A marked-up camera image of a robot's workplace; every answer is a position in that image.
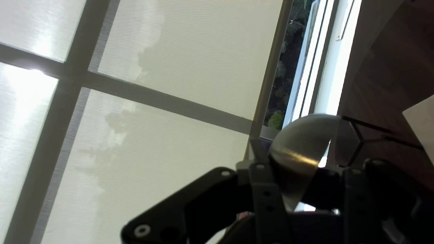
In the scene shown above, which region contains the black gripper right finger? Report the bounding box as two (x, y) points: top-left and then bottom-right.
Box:
(342, 157), (434, 244)

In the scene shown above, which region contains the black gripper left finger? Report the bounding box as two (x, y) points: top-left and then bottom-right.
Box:
(119, 161), (292, 244)

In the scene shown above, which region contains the silver metal dome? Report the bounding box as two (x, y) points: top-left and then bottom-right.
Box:
(267, 112), (364, 214)

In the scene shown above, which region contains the cream rectangular box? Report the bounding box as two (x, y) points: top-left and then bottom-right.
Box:
(402, 94), (434, 165)

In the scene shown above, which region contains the window frame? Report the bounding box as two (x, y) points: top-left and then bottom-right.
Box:
(0, 0), (364, 244)

